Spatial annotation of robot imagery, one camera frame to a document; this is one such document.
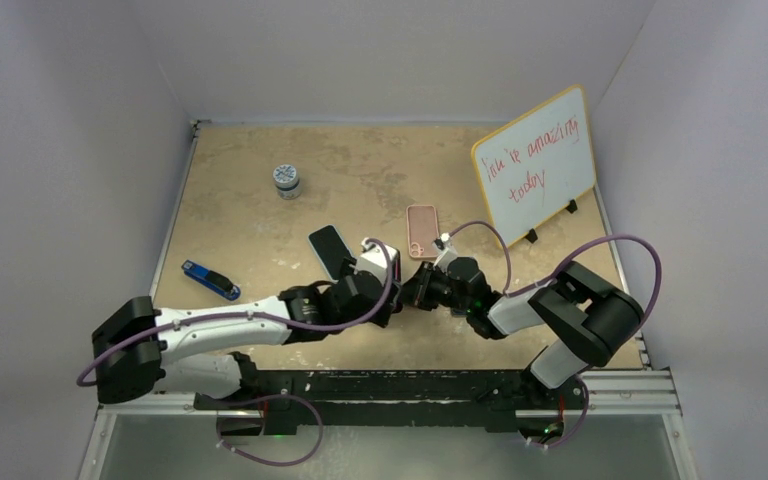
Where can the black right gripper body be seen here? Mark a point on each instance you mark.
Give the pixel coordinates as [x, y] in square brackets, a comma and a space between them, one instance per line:
[433, 288]

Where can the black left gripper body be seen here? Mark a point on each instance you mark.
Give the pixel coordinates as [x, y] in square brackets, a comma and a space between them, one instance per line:
[380, 316]

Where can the phone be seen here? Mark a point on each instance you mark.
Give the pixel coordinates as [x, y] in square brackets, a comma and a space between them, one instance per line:
[332, 252]

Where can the pink phone case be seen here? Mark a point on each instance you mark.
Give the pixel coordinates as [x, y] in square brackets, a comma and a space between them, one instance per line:
[422, 230]

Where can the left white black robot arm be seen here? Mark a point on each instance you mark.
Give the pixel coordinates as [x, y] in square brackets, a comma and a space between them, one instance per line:
[140, 349]

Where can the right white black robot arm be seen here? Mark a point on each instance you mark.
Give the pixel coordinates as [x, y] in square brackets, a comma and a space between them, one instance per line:
[590, 317]

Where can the black whiteboard stand foot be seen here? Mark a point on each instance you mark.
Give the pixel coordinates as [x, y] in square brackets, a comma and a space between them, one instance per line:
[532, 236]

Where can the white blue lidded jar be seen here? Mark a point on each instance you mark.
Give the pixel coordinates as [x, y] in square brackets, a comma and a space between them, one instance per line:
[287, 181]

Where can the yellow framed whiteboard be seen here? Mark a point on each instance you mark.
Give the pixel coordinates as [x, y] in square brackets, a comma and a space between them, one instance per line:
[529, 169]

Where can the blue black stapler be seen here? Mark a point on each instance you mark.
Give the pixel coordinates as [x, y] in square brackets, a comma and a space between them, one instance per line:
[212, 280]

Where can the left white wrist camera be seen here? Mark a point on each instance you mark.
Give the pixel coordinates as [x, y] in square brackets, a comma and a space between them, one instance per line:
[372, 260]

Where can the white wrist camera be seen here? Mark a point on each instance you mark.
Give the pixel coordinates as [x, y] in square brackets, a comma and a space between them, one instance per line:
[447, 253]
[372, 260]

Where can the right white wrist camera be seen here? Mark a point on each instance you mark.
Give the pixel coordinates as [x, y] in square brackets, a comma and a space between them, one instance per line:
[447, 253]

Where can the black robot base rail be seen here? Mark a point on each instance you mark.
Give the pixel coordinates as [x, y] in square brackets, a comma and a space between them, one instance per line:
[498, 401]

